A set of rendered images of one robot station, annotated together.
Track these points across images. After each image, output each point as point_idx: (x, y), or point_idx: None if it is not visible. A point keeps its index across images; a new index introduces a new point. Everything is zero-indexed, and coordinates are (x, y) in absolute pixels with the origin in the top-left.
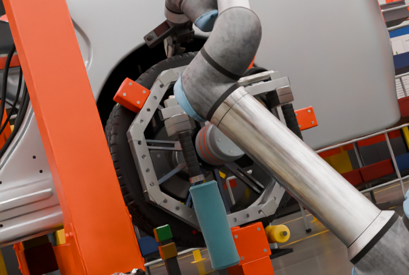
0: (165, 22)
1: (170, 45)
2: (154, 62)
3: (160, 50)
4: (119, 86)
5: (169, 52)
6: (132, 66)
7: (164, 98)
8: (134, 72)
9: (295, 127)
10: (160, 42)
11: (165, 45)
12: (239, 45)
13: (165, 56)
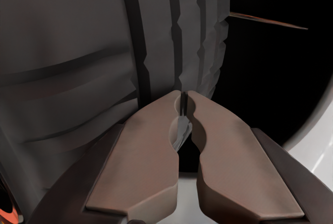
0: None
1: (141, 203)
2: (296, 55)
3: (305, 73)
4: None
5: (152, 133)
6: (313, 20)
7: (240, 43)
8: (303, 18)
9: None
10: (314, 83)
11: (232, 133)
12: None
13: (293, 74)
